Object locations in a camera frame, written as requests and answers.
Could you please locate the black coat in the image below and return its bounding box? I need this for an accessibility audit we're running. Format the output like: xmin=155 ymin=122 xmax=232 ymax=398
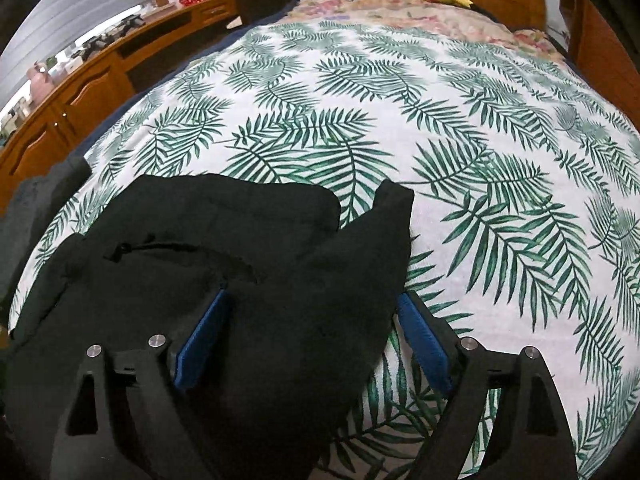
xmin=0 ymin=172 xmax=417 ymax=480

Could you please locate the wooden desk cabinet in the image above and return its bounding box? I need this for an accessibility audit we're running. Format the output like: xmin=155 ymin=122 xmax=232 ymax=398
xmin=0 ymin=0 xmax=239 ymax=211

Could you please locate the dark grey cloth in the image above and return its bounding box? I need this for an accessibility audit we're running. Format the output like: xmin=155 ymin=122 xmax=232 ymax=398
xmin=0 ymin=157 xmax=92 ymax=306

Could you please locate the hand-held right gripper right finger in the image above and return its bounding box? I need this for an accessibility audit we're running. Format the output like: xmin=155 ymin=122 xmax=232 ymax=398
xmin=395 ymin=290 xmax=582 ymax=480

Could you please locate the pink bottle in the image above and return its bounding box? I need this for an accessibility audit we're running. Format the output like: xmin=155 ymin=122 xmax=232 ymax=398
xmin=27 ymin=61 xmax=55 ymax=97

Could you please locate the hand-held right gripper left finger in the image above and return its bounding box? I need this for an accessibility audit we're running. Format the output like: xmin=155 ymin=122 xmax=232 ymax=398
xmin=50 ymin=287 xmax=234 ymax=480

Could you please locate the wooden wardrobe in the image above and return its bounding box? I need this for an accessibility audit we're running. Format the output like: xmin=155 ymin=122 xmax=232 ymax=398
xmin=559 ymin=0 xmax=640 ymax=78

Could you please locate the grey window blind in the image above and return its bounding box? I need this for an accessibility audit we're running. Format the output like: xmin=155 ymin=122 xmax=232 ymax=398
xmin=0 ymin=0 xmax=147 ymax=111

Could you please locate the floral quilt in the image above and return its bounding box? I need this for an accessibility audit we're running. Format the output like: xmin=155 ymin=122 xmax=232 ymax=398
xmin=287 ymin=0 xmax=572 ymax=57

